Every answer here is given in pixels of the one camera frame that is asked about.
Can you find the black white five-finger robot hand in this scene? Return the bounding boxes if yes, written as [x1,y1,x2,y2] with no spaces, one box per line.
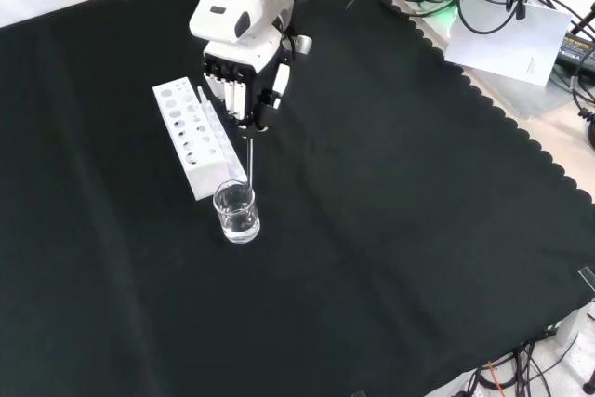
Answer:
[202,27,298,139]

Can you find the clear glass rod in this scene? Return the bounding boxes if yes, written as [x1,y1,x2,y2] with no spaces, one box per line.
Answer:
[245,132,257,212]

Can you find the white test tube rack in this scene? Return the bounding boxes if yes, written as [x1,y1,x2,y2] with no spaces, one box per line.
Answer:
[152,75,250,203]

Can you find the small clear glass beaker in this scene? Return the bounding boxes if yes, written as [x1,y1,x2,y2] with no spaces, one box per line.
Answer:
[212,181,261,245]

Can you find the black bench cloth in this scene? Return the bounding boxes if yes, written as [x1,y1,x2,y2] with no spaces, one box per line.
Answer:
[0,0,595,397]

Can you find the white paper sheet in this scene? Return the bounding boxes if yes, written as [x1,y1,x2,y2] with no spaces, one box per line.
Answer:
[443,0,574,87]

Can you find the pale base board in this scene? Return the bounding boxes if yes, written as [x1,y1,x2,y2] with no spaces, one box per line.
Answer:
[408,0,580,120]

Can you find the black power adapter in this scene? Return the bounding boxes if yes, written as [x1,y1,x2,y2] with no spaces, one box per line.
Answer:
[555,30,595,75]

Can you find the clear tape piece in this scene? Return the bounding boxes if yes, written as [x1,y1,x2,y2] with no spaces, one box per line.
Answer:
[577,266,595,297]

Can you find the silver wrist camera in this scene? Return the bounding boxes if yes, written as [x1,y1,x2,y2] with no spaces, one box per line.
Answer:
[290,33,313,58]

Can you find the orange cable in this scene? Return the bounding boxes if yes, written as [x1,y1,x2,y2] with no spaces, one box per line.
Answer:
[486,360,507,397]

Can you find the black cable bundle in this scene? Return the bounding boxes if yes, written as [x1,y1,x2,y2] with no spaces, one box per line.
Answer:
[464,336,585,397]

